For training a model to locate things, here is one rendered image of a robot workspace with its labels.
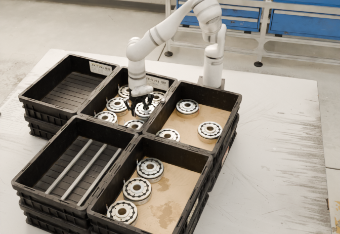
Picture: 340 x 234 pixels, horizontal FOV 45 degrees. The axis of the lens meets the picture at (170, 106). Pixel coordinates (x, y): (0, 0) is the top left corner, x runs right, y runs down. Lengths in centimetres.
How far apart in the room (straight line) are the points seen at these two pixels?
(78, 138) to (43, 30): 280
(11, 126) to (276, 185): 125
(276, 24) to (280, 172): 198
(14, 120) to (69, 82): 32
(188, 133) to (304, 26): 208
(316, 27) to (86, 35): 218
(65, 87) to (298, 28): 218
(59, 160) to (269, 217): 84
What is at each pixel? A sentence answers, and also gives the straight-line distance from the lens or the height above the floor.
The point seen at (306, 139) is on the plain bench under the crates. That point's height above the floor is 70.
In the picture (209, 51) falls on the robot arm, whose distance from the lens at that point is 193.
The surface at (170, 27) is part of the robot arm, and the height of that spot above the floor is 129.
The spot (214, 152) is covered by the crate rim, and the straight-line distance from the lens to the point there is 150.
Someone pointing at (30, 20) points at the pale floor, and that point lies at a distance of 470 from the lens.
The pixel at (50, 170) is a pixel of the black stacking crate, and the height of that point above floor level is 83.
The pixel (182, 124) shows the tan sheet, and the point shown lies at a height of 83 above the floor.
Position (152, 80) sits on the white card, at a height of 90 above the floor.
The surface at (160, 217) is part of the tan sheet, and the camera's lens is 143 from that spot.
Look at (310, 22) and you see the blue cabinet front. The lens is 358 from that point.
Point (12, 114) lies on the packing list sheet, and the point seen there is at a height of 70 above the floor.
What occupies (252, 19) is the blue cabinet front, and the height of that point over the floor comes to 44.
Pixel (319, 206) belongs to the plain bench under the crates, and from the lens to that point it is 172.
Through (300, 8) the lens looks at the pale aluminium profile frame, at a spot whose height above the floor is 59.
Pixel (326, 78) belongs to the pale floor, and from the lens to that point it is 375.
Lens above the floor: 199
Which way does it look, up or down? 38 degrees down
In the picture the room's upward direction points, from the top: straight up
